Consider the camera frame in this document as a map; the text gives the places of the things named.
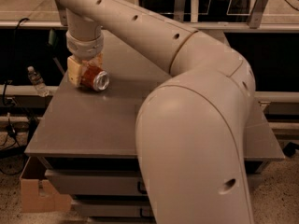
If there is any clear plastic water bottle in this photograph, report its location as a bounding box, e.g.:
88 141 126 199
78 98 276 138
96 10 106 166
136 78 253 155
27 66 50 97

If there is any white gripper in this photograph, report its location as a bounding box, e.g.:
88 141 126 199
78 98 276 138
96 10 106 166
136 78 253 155
66 32 104 87

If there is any brown cardboard box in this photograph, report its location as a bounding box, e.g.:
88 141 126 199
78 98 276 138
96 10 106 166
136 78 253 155
20 157 71 213

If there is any metal bracket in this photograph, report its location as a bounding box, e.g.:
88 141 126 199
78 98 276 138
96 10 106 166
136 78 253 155
247 0 269 29
173 0 186 21
56 2 67 26

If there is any grey drawer cabinet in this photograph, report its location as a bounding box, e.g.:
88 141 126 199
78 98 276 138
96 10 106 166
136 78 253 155
27 35 283 224

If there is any middle metal bracket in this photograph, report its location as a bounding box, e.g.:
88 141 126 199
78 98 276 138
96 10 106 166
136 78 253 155
173 0 186 21

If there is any lower grey drawer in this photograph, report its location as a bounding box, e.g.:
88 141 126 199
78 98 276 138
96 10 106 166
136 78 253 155
71 200 154 218

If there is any black cable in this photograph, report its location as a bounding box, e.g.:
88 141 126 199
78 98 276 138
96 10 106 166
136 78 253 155
0 17 31 176

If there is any right metal bracket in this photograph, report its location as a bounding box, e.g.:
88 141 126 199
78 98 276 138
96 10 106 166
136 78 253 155
247 0 269 29

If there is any red coke can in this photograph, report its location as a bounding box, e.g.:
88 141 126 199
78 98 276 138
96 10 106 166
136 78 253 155
81 65 109 91

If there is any upper grey drawer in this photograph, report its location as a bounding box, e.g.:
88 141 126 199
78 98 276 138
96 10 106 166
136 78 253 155
44 168 263 198

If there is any green handled tool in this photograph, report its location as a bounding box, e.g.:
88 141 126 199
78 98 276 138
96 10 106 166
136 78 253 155
47 29 65 75

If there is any grey drawer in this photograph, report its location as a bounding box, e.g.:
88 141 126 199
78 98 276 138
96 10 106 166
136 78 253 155
71 200 154 218
44 168 263 198

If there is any left metal bracket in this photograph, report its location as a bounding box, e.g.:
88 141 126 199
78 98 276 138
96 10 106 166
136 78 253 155
56 2 67 26

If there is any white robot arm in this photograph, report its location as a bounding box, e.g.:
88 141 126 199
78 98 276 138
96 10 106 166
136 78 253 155
57 0 255 224

